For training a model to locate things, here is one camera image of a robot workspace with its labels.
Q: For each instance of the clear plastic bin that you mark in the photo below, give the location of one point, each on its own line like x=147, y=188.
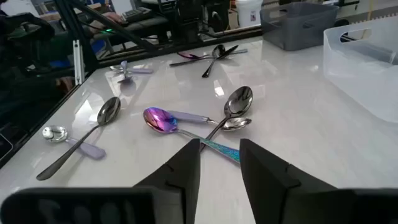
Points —
x=357, y=87

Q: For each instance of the dark keyboard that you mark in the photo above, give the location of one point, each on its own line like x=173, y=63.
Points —
x=136, y=14

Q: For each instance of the iridescent rainbow spoon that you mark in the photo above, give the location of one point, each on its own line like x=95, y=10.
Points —
x=124, y=67
x=160, y=119
x=188, y=56

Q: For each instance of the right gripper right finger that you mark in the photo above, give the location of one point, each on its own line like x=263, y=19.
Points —
x=273, y=193

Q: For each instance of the grey plastic bin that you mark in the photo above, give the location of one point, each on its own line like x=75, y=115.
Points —
x=295, y=31

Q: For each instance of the silver aluminium bracket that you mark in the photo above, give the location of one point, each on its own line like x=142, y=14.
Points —
x=78, y=62

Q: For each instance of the black spoon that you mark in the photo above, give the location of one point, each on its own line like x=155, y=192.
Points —
x=219, y=50
x=109, y=111
x=239, y=101

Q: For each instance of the person's hand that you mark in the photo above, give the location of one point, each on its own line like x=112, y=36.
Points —
x=109, y=17

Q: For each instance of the white plastic bucket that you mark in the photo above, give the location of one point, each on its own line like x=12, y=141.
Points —
x=248, y=12

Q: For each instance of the silver metal spoon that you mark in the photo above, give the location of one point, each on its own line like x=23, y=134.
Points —
x=231, y=50

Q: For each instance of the black aluminium frame post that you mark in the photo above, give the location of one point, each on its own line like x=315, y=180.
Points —
x=77, y=34

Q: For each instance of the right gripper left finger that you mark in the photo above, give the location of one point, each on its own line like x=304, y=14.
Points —
x=180, y=186

